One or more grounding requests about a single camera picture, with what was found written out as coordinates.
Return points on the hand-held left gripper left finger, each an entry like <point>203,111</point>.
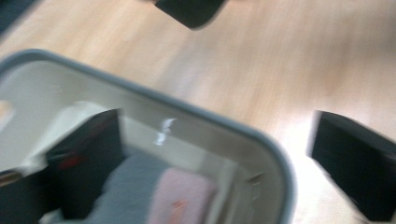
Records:
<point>84,146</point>

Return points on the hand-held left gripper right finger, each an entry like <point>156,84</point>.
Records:
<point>358,165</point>

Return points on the grey knit glove labelled pink cuff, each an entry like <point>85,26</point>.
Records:
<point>149,193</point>

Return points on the white bin with grey rim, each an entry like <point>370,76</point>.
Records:
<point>199,133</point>

